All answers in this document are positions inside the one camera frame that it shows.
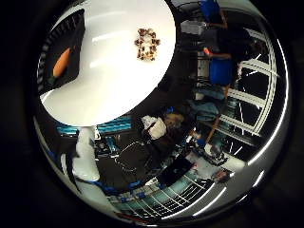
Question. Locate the cyan striped panel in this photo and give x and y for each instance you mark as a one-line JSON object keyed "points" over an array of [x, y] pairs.
{"points": [[114, 125]]}

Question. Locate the blue chair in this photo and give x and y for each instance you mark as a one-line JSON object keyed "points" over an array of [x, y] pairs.
{"points": [[209, 9], [221, 72]]}

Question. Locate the black monitor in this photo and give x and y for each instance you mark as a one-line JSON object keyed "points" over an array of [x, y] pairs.
{"points": [[175, 171]]}

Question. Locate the person with white mask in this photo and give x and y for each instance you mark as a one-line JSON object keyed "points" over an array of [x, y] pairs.
{"points": [[156, 128]]}

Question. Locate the blue denim jacket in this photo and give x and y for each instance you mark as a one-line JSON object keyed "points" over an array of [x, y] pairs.
{"points": [[205, 109]]}

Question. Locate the person with brown hair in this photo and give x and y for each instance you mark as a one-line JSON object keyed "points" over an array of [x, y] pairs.
{"points": [[173, 119]]}

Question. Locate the brown spotted giraffe plush toy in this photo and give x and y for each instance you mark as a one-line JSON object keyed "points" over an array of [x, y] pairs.
{"points": [[147, 47]]}

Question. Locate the orange carrot plush toy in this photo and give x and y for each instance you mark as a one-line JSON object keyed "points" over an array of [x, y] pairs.
{"points": [[61, 63]]}

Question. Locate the black slatted container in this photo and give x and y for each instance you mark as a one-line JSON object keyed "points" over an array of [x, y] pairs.
{"points": [[77, 41]]}

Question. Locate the person in black shirt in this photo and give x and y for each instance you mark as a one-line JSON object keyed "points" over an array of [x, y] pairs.
{"points": [[231, 41]]}

